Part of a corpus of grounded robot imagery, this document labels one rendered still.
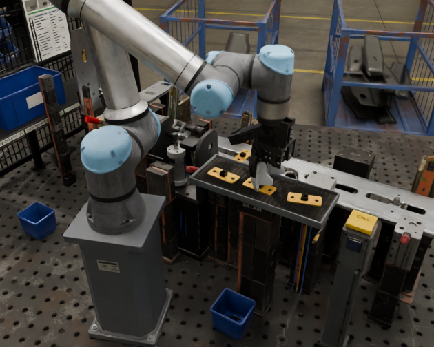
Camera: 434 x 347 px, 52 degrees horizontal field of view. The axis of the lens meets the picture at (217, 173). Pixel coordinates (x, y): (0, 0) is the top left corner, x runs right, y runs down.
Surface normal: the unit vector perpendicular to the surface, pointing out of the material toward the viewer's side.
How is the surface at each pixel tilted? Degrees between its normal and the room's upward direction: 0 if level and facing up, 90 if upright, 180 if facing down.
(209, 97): 90
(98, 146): 8
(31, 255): 0
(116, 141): 8
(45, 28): 90
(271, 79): 90
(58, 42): 90
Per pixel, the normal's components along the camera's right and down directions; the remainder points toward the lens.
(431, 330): 0.00, -0.83
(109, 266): -0.19, 0.55
